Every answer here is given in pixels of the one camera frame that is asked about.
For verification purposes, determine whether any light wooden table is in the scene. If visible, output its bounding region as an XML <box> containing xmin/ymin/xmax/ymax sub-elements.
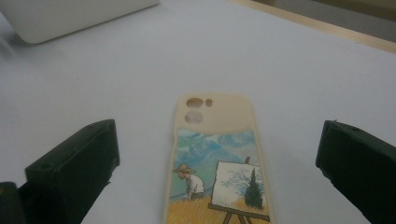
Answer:
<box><xmin>227</xmin><ymin>0</ymin><xmax>396</xmax><ymax>54</ymax></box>

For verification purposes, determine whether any small wooden block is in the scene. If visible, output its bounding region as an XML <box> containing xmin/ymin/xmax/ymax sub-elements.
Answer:
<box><xmin>162</xmin><ymin>91</ymin><xmax>276</xmax><ymax>224</ymax></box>

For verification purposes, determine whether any white plastic storage box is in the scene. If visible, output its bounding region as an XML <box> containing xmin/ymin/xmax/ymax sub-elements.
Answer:
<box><xmin>0</xmin><ymin>0</ymin><xmax>161</xmax><ymax>45</ymax></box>

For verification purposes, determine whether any white board sheet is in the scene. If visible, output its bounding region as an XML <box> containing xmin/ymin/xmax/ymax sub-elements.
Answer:
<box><xmin>0</xmin><ymin>0</ymin><xmax>396</xmax><ymax>224</ymax></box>

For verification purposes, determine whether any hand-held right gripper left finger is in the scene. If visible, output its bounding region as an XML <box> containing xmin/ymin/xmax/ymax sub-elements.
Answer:
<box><xmin>24</xmin><ymin>119</ymin><xmax>120</xmax><ymax>224</ymax></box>

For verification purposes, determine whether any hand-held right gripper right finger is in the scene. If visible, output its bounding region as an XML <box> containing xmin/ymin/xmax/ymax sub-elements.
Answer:
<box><xmin>315</xmin><ymin>119</ymin><xmax>396</xmax><ymax>224</ymax></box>

